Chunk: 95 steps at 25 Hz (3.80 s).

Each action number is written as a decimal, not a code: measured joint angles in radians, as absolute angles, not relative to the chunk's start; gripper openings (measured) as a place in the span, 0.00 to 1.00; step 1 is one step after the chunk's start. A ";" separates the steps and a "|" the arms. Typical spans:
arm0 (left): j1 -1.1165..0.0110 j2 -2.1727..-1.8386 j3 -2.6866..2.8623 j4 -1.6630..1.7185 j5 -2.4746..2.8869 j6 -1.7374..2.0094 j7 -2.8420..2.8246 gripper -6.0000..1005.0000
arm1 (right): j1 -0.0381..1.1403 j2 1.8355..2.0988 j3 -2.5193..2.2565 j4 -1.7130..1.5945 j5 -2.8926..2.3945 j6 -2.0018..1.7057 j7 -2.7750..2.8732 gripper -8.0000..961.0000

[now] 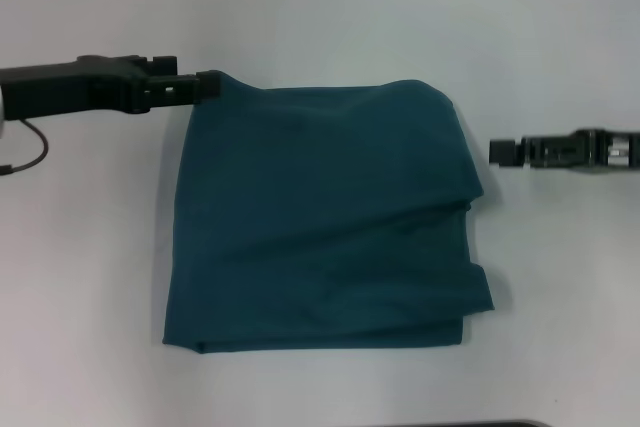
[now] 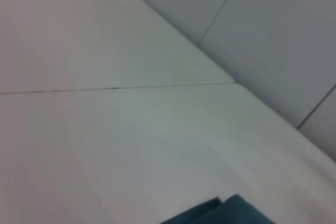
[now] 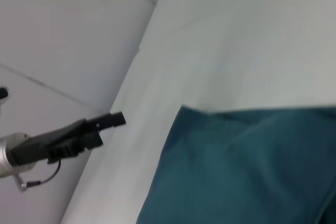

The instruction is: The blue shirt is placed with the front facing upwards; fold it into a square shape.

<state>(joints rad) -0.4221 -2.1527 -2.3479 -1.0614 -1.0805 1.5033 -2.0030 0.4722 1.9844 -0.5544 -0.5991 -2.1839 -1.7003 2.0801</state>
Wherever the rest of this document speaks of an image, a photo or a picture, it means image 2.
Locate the teal t-shirt with cream print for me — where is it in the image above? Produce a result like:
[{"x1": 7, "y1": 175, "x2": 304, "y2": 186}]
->
[{"x1": 159, "y1": 194, "x2": 280, "y2": 224}]

